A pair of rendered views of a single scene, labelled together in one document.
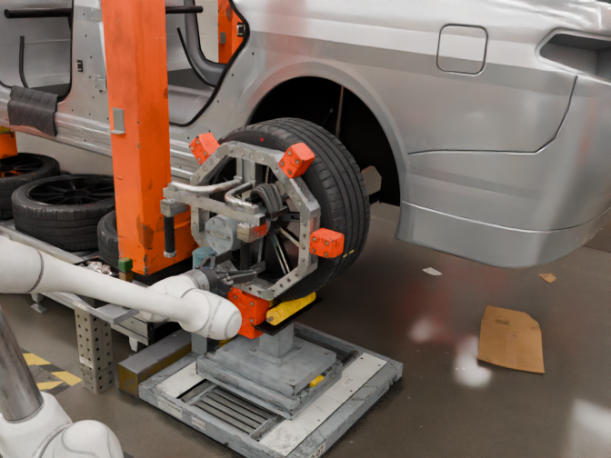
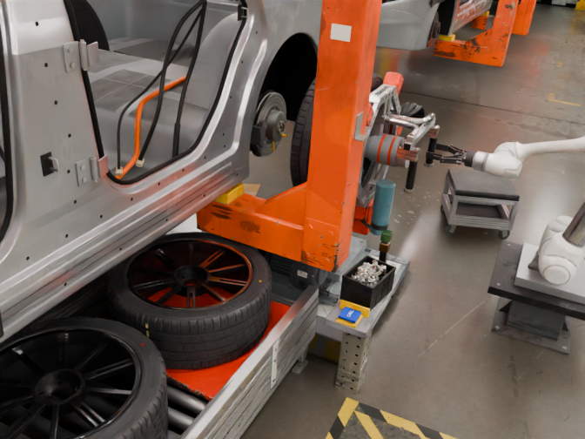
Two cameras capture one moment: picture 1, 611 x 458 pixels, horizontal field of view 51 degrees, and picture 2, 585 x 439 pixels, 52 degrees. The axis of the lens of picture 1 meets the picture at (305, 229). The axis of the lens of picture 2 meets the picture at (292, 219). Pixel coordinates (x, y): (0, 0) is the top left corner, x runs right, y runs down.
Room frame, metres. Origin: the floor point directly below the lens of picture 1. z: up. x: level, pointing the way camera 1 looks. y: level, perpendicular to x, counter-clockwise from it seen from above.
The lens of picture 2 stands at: (2.94, 2.73, 1.87)
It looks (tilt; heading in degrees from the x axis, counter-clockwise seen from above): 29 degrees down; 260
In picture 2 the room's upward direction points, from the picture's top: 4 degrees clockwise
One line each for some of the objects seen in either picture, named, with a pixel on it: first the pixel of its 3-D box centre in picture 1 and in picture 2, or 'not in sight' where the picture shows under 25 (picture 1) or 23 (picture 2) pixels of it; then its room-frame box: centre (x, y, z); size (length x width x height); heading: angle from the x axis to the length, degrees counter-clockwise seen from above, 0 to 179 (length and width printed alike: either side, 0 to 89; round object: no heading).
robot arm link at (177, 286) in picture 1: (168, 301); (504, 165); (1.56, 0.36, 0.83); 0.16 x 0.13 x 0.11; 146
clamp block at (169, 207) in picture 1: (175, 204); (408, 152); (2.06, 0.45, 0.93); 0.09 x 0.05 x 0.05; 146
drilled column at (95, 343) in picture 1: (95, 343); (355, 347); (2.31, 0.86, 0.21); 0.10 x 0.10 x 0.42; 56
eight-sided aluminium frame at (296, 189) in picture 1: (251, 221); (373, 146); (2.14, 0.19, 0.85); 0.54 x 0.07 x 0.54; 56
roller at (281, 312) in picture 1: (292, 305); not in sight; (2.15, 0.04, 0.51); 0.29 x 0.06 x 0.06; 146
